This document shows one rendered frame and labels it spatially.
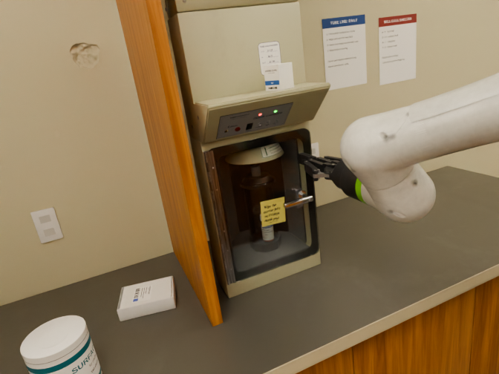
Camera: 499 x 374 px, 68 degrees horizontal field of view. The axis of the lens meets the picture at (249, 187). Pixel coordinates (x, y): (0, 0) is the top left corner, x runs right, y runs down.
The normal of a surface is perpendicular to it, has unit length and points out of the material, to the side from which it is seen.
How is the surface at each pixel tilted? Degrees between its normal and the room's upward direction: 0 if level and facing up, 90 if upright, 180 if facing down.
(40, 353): 0
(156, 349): 0
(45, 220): 90
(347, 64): 90
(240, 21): 90
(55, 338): 0
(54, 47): 90
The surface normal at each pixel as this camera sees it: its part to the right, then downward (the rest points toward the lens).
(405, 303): -0.14, -0.94
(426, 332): 0.40, 0.25
